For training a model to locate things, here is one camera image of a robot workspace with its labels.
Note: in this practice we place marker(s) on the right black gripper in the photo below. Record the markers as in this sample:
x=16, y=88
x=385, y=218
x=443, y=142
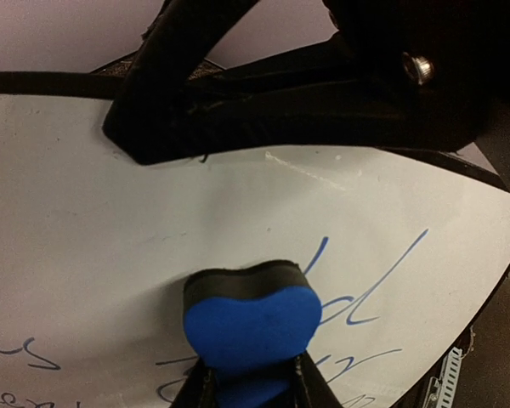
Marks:
x=443, y=66

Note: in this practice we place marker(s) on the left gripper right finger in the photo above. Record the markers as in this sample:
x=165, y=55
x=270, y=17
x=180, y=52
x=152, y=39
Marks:
x=309, y=387

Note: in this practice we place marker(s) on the white slotted cable duct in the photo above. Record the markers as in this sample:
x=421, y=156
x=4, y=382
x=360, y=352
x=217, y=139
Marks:
x=442, y=389

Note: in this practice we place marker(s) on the blue whiteboard eraser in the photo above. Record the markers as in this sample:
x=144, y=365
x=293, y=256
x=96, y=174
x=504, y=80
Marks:
x=248, y=325

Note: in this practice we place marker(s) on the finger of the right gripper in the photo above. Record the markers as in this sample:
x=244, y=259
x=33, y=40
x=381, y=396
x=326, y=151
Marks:
x=182, y=36
x=323, y=94

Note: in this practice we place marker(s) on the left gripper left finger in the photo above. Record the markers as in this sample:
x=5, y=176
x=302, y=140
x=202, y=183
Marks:
x=199, y=389

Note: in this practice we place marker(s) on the white whiteboard black frame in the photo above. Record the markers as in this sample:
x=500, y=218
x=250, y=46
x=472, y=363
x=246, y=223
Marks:
x=94, y=250

